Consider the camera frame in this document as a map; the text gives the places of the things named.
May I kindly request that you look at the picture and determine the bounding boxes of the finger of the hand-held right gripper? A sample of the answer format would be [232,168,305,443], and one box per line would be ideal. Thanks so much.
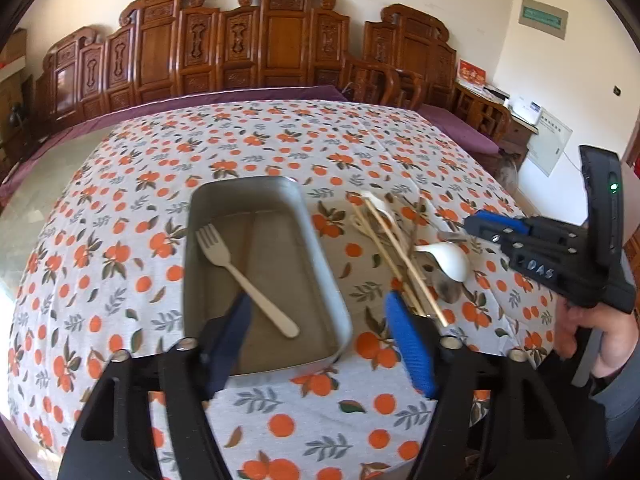
[492,235,586,261]
[464,210,583,239]

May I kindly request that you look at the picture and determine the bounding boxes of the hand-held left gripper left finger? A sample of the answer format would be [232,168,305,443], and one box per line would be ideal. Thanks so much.
[57,291,253,480]

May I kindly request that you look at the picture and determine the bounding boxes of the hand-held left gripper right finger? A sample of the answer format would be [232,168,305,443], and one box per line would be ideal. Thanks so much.
[384,291,583,480]

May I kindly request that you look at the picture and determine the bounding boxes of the white plastic ladle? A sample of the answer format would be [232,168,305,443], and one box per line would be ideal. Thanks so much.
[412,241,472,282]

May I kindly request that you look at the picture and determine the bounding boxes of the wooden chopstick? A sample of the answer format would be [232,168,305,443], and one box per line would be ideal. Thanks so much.
[354,217,422,312]
[350,205,435,318]
[362,198,449,328]

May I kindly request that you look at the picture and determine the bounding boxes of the white plastic fork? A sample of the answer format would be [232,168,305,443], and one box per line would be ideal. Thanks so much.
[196,225,301,339]

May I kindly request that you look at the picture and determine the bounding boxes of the metal spoon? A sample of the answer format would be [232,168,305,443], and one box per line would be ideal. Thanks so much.
[430,267,466,307]

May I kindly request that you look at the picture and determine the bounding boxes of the rectangular metal tray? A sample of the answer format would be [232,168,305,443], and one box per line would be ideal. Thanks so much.
[182,176,353,376]

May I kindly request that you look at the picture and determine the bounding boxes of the white plastic spoon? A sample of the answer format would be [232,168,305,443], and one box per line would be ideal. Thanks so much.
[360,190,418,261]

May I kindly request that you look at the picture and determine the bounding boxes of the person's right hand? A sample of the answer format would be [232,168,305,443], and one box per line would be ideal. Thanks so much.
[554,305,640,378]

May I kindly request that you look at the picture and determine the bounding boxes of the white printed board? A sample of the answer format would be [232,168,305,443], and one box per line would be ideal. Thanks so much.
[526,107,574,177]

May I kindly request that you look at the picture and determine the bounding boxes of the wooden side table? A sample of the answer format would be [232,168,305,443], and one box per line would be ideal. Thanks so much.
[452,82,512,148]

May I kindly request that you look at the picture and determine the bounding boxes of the white box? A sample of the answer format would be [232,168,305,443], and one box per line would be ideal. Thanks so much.
[507,94,543,126]

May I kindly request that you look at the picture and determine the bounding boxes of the white papers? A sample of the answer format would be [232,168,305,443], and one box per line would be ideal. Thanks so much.
[470,82,511,103]

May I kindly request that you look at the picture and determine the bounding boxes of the red box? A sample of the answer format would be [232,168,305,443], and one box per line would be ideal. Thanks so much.
[459,59,487,86]

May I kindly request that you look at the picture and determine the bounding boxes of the round-back wooden armchair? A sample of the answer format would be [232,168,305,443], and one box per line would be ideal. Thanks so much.
[342,56,403,108]
[397,67,426,111]

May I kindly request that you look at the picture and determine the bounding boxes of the person's black clothing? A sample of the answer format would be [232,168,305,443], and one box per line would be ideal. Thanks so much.
[537,352,613,480]

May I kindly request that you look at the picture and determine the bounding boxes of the carved wooden seat back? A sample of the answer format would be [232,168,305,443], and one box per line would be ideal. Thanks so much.
[102,0,223,111]
[34,26,108,133]
[220,0,352,93]
[364,4,458,111]

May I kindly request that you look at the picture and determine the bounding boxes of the orange-print white tablecloth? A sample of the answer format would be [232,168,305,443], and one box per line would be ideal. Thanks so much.
[7,100,566,480]

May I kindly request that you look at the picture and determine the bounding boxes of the dark wooden cabinet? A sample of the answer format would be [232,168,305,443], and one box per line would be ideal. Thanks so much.
[0,72,38,166]

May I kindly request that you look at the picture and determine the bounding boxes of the cardboard box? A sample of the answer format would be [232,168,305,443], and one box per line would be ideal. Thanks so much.
[0,27,28,63]

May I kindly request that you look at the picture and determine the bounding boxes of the grey-green wall sign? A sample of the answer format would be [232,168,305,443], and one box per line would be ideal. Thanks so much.
[517,0,569,41]

